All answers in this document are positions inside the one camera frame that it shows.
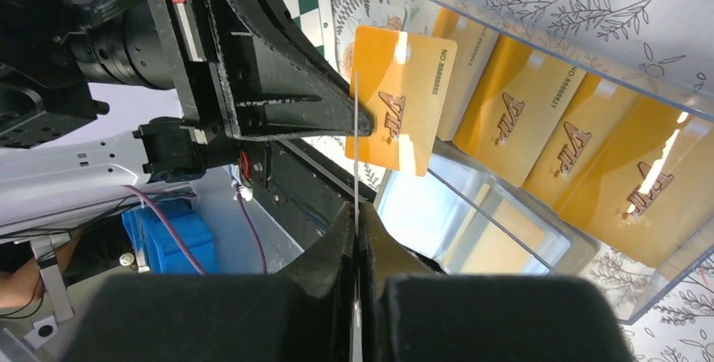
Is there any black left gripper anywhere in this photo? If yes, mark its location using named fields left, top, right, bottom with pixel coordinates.
left=71, top=0, right=374, bottom=142

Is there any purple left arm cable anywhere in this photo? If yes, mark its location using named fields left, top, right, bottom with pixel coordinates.
left=122, top=180, right=269, bottom=276

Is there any person's hand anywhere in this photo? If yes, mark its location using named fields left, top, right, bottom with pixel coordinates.
left=1, top=230, right=83, bottom=309

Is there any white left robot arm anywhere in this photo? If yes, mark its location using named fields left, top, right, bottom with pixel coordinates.
left=1, top=0, right=376, bottom=203

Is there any gold VIP card stack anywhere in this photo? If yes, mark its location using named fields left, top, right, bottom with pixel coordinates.
left=432, top=8, right=713, bottom=267

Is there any floral patterned table mat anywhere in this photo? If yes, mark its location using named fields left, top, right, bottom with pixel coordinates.
left=331, top=0, right=713, bottom=361

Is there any grey card holder wallet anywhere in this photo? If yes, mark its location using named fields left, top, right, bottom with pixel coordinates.
left=375, top=141, right=600, bottom=275

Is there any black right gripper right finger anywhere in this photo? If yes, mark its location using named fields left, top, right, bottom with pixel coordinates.
left=358, top=203, right=631, bottom=361

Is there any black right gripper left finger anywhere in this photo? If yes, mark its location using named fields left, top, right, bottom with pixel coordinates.
left=63, top=204, right=354, bottom=361

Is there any blue plastic storage bin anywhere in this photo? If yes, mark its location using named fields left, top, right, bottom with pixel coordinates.
left=121, top=199, right=219, bottom=274

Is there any clear acrylic card box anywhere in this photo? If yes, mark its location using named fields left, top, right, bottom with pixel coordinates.
left=388, top=0, right=713, bottom=324

